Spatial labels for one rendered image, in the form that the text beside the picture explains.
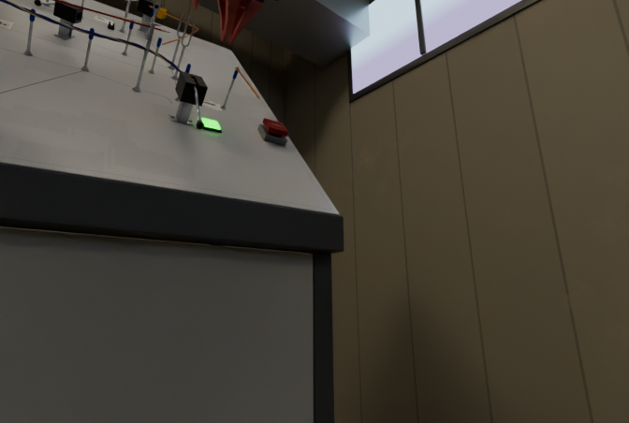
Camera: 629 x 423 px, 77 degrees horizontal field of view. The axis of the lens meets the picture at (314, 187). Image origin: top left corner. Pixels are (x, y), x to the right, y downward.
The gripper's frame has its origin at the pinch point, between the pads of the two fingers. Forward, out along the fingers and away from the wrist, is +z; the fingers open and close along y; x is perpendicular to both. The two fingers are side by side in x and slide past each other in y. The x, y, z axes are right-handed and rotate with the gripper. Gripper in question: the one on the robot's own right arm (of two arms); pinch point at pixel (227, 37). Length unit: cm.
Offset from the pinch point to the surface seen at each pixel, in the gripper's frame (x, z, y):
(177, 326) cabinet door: 19.8, 39.6, 2.0
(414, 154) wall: -101, 26, -160
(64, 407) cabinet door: 25, 47, 15
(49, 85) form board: -16.9, 18.1, 22.0
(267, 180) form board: 3.0, 21.4, -13.4
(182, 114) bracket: -13.5, 16.7, 0.0
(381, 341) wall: -59, 130, -154
